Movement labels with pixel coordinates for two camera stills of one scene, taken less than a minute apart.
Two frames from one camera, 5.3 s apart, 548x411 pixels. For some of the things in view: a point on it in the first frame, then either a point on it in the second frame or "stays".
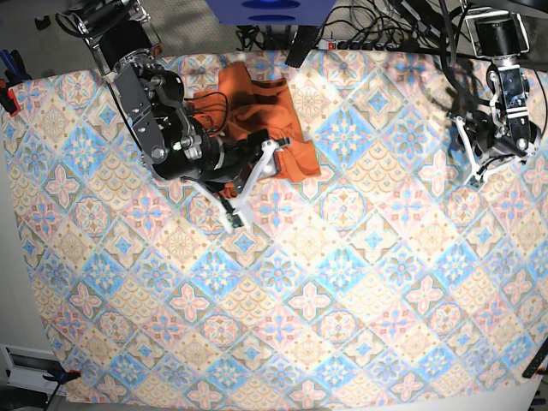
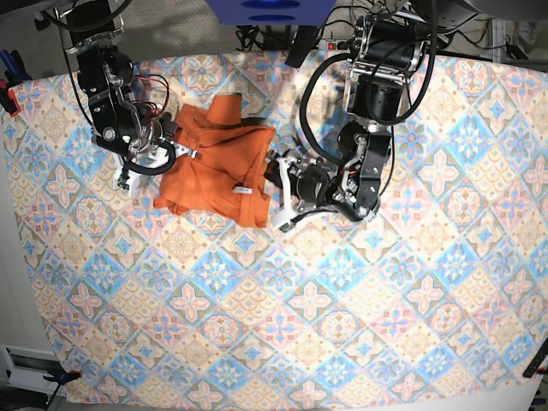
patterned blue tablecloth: [396, 272] stays
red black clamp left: [14, 74] stays
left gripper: [223, 162] → [151, 140]
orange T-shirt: [242, 105] → [229, 177]
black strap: [301, 44] stays
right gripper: [513, 135] → [312, 183]
